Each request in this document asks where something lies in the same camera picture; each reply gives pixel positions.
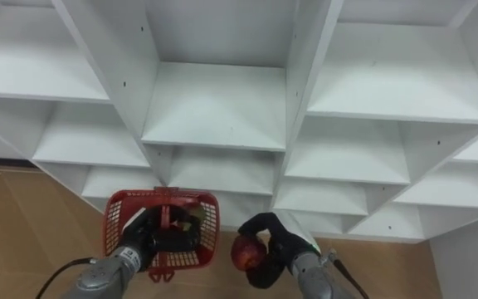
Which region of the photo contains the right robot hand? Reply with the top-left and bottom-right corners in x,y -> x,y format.
237,212 -> 322,290

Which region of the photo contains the red plastic basket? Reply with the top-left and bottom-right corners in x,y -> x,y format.
102,186 -> 222,284

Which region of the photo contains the red apple soft toy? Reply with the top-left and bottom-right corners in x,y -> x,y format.
230,235 -> 268,272

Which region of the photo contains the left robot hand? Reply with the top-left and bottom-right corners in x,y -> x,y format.
119,204 -> 203,267

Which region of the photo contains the white cabinet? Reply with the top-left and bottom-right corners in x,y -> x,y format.
429,217 -> 478,299

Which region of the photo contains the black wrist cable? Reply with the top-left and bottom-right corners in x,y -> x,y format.
35,257 -> 100,299
320,248 -> 371,299

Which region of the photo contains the green yellow soft toy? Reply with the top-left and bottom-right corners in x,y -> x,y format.
176,200 -> 207,232

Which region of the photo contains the white cube shelf unit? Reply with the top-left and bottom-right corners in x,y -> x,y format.
0,0 -> 478,245

